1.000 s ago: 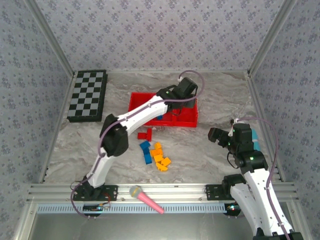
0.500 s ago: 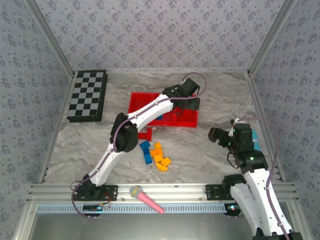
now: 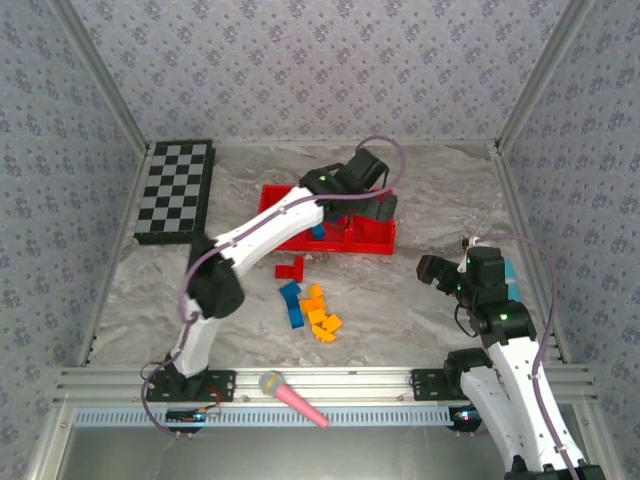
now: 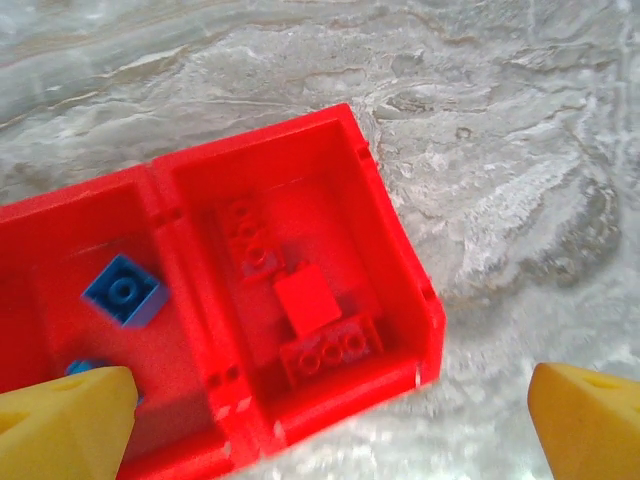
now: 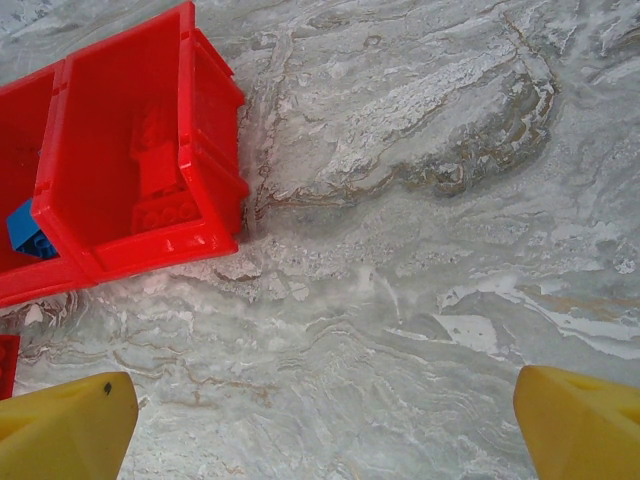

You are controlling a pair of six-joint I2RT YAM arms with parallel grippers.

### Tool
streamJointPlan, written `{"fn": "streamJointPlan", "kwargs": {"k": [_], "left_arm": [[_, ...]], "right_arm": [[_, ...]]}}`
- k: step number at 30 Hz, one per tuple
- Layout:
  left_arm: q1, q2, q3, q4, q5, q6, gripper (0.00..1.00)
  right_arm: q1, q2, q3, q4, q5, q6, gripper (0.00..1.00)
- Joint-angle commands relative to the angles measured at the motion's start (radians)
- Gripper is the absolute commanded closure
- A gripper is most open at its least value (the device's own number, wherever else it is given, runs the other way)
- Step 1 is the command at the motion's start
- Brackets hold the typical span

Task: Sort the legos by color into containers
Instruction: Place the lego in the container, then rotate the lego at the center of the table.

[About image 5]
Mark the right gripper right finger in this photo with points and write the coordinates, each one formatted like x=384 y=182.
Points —
x=585 y=430

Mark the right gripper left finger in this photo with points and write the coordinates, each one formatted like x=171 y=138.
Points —
x=65 y=430

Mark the blue lego brick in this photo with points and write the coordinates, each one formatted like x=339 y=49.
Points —
x=25 y=225

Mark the red lego brick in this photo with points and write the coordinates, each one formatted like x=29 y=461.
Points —
x=165 y=216
x=7 y=365
x=157 y=162

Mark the red three-compartment container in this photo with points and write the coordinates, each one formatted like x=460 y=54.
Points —
x=100 y=125

